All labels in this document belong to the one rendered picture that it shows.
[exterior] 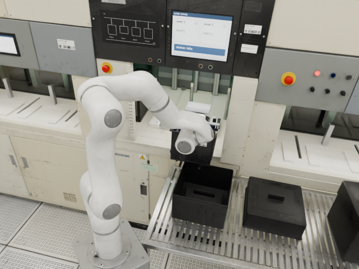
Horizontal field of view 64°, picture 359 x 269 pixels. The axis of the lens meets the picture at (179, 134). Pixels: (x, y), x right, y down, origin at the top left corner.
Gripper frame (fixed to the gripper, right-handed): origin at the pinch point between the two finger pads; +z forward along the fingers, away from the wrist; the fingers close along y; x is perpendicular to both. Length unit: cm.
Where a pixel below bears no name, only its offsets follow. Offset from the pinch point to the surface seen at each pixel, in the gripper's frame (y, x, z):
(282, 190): 51, -39, -3
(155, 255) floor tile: -20, -125, -4
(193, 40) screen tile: -7.6, 30.6, 14.9
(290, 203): 54, -38, -12
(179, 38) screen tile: -14.3, 30.6, 14.8
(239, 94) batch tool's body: 19.0, 7.6, 10.1
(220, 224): 21, -46, -29
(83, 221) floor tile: -87, -125, 10
